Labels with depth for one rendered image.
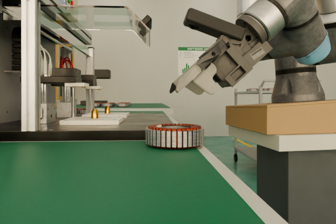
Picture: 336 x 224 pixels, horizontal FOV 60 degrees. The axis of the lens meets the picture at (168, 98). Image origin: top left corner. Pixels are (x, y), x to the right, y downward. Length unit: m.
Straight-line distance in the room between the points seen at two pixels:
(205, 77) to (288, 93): 0.46
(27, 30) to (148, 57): 5.57
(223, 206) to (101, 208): 0.10
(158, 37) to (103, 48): 1.17
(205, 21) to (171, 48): 5.71
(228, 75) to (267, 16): 0.13
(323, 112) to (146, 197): 0.64
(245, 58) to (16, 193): 0.43
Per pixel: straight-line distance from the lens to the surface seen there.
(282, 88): 0.92
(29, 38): 0.70
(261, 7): 0.58
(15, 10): 0.81
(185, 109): 6.20
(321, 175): 0.94
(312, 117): 0.83
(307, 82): 0.92
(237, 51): 0.55
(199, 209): 0.26
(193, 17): 0.55
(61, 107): 1.08
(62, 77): 0.83
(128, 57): 6.23
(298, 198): 0.92
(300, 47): 0.67
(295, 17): 0.63
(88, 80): 1.07
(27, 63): 0.69
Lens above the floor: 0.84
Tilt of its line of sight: level
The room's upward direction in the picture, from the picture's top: straight up
